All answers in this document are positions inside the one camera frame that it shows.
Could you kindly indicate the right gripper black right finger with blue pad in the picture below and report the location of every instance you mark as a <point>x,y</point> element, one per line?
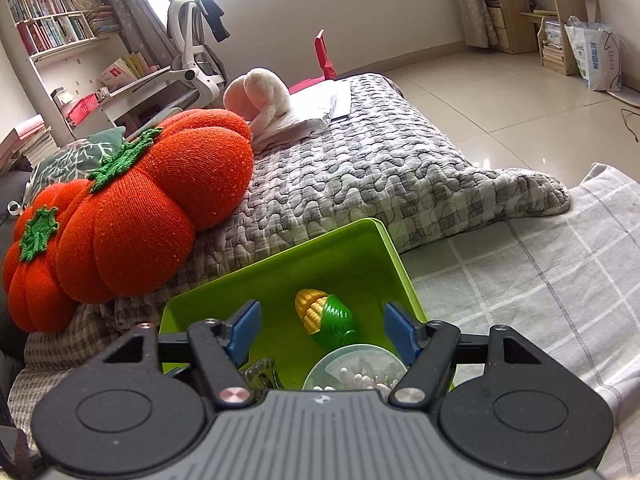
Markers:
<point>496,403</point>

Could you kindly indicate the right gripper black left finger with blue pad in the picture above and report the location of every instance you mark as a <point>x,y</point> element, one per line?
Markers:
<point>148,399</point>

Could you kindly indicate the clear cotton swab jar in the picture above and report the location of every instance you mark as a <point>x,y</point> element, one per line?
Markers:
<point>356,367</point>

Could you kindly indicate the toy corn cob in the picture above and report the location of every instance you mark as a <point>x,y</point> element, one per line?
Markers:
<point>327,321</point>

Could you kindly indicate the yellow toy cup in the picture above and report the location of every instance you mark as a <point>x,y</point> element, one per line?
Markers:
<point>262,376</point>

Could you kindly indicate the grey checked sheet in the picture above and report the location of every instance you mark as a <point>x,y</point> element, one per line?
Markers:
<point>569,283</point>

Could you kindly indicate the small orange pumpkin pillow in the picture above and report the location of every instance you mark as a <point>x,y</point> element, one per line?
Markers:
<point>35,298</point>

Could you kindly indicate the large orange pumpkin pillow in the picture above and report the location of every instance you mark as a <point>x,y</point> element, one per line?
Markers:
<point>131,228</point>

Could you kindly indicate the green plastic storage box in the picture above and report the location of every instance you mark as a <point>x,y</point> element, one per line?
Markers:
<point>358,263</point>

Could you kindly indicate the green patterned cushion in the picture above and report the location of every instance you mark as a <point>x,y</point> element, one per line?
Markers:
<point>77,159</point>

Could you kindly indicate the dark grey sofa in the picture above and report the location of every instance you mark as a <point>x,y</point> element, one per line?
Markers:
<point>12,189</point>

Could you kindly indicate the stack of books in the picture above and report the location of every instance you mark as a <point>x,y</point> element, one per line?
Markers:
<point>26,145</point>

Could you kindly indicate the grey quilted blanket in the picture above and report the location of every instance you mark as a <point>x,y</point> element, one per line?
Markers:
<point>384,161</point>

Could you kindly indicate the white office chair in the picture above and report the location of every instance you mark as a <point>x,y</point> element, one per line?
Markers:
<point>196,71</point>

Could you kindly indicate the white plush toy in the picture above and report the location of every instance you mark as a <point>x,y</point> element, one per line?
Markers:
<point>259,96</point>

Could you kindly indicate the white papers on blanket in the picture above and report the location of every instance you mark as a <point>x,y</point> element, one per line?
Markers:
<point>312,111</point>

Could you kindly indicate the white paper shopping bag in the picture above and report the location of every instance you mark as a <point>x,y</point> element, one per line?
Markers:
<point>596,49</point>

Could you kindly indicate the white bookshelf with books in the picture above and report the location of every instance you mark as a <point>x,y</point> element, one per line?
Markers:
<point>81,62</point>

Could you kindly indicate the wooden desk shelf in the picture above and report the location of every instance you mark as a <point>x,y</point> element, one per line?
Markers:
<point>538,26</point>

